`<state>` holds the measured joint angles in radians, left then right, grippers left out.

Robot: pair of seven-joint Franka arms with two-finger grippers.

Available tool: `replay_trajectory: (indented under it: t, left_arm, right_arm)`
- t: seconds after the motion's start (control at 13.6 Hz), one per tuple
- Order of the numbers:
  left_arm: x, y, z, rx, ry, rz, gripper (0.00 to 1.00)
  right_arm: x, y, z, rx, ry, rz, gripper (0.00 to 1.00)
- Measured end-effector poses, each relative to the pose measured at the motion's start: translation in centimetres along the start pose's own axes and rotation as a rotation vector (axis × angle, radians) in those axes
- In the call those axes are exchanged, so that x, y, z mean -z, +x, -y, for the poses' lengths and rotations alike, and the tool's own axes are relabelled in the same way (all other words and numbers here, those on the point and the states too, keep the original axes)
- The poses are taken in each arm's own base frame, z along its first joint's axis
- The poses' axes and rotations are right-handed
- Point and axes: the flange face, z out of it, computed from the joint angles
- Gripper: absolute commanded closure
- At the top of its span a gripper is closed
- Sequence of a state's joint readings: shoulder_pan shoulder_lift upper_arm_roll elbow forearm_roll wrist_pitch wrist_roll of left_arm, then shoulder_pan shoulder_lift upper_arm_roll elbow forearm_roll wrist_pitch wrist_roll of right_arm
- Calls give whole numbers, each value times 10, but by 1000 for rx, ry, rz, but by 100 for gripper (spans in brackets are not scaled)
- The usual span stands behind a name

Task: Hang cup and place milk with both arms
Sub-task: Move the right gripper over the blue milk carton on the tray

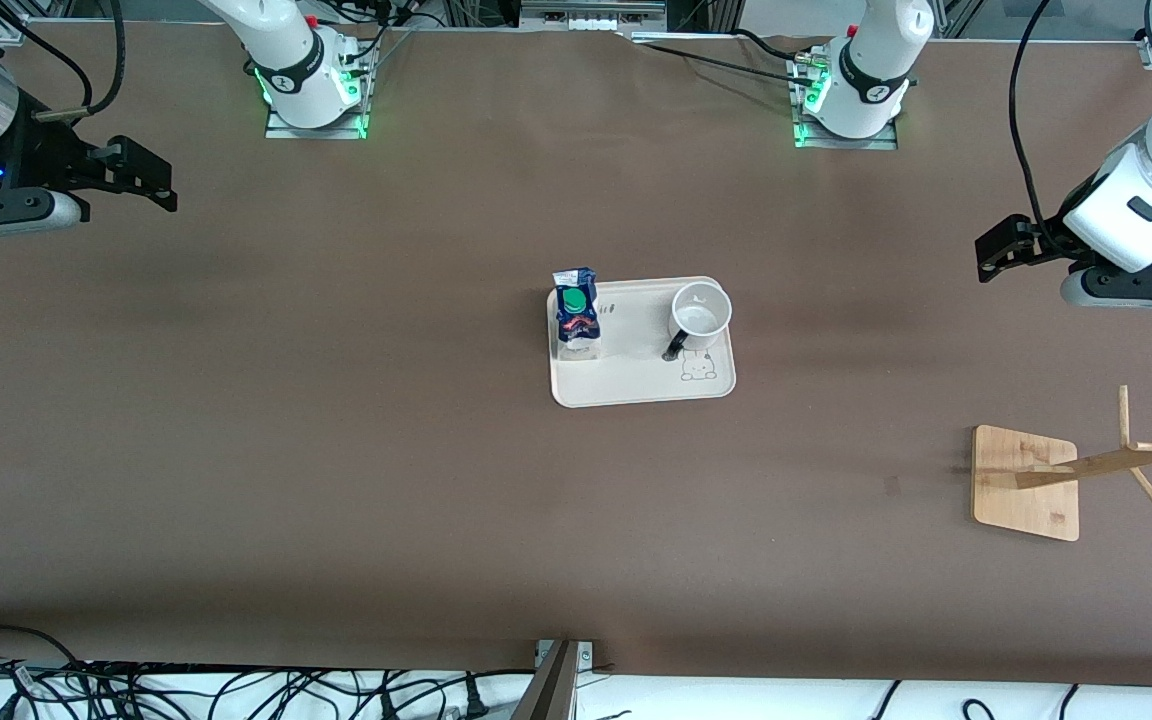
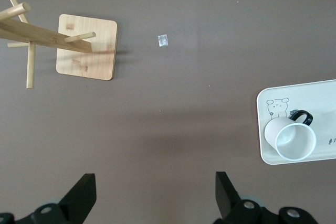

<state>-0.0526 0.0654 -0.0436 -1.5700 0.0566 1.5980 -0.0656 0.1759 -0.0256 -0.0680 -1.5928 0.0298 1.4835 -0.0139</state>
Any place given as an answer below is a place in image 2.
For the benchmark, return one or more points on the wooden mug tree rack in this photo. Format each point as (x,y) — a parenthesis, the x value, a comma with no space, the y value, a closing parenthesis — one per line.
(86,51)

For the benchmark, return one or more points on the small clear tape piece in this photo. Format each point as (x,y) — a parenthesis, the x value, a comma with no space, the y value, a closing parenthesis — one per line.
(162,40)

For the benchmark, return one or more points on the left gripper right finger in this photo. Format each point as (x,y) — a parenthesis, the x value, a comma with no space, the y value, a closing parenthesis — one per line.
(225,197)

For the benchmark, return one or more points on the cream tray with rabbit print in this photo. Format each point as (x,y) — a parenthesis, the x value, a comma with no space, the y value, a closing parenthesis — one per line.
(325,98)

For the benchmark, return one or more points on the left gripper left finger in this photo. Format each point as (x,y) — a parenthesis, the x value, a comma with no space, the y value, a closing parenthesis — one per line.
(81,195)

